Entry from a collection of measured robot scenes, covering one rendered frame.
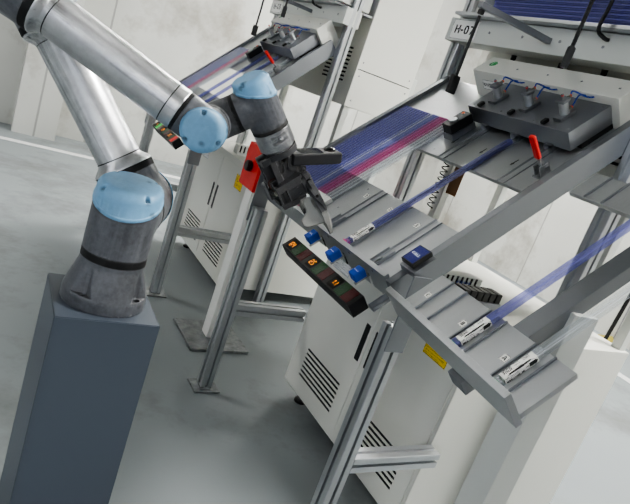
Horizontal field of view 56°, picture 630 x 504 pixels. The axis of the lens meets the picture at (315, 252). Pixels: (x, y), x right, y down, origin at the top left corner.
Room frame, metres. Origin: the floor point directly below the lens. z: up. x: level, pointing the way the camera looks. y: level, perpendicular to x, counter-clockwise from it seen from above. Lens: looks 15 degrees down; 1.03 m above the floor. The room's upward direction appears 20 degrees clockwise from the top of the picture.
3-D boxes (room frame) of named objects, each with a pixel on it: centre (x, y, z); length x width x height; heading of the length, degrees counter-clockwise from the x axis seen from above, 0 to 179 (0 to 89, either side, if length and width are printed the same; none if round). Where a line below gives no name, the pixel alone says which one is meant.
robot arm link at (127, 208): (1.01, 0.34, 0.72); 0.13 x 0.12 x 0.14; 9
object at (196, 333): (2.14, 0.28, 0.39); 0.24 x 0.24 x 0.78; 34
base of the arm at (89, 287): (1.01, 0.34, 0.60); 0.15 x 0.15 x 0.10
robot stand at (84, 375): (1.01, 0.34, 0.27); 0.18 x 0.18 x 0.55; 32
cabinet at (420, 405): (1.80, -0.51, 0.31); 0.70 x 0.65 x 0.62; 34
